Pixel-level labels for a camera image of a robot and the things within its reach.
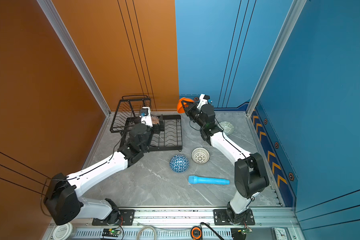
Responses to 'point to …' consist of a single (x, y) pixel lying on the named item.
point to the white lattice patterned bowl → (200, 155)
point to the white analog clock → (280, 233)
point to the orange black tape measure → (196, 233)
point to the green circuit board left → (111, 232)
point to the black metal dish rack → (128, 111)
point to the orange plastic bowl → (180, 107)
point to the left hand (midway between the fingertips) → (154, 114)
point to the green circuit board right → (244, 230)
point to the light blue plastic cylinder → (194, 180)
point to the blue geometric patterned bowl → (179, 163)
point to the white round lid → (63, 232)
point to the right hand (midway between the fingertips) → (179, 101)
